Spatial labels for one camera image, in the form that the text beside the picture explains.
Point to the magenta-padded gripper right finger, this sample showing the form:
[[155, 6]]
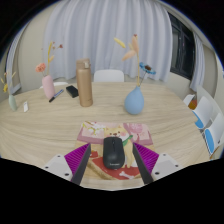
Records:
[[146, 159]]

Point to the blue vase with dried flowers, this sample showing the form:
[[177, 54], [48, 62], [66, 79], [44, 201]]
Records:
[[134, 101]]

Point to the black marker pen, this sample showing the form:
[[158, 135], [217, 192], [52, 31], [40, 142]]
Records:
[[56, 95]]

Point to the narrow white curtain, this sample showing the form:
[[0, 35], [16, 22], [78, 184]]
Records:
[[198, 63], [13, 56]]

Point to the pink vase with dried flowers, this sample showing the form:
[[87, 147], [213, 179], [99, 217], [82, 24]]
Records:
[[48, 87]]

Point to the white chairs with blue cushions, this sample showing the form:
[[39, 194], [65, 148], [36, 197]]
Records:
[[210, 133]]

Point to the bronze insulated drink bottle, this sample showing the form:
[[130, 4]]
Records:
[[84, 85]]

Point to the black rectangular case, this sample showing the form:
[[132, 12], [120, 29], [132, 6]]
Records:
[[72, 91]]

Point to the green vase with yellow flowers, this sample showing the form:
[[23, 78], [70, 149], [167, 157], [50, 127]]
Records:
[[12, 102]]

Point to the black computer mouse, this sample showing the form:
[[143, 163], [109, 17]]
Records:
[[113, 153]]

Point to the wide white curtain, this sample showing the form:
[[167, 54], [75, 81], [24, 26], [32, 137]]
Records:
[[100, 33]]

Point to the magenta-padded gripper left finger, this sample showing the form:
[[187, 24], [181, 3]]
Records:
[[77, 159]]

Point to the dark glass window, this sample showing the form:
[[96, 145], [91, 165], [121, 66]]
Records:
[[181, 50]]

